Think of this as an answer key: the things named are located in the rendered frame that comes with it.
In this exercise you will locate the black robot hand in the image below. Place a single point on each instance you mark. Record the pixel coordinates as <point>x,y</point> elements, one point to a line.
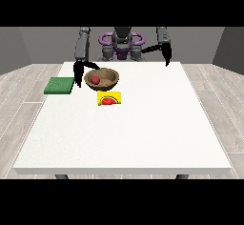
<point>165,51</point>
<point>77,71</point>

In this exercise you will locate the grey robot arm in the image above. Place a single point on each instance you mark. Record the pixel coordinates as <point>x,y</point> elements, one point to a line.
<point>163,35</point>
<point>82,46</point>

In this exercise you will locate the small red ball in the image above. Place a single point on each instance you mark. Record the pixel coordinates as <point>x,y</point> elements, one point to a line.
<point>95,80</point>

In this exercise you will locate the green square pad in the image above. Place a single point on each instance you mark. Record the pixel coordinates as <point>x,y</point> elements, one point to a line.
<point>59,85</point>

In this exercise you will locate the brown wooden bowl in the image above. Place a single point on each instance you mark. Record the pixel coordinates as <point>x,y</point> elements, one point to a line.
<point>102,78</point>

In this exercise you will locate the grey robot trunk purple rings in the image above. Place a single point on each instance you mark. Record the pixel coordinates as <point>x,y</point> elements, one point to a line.
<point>122,44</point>

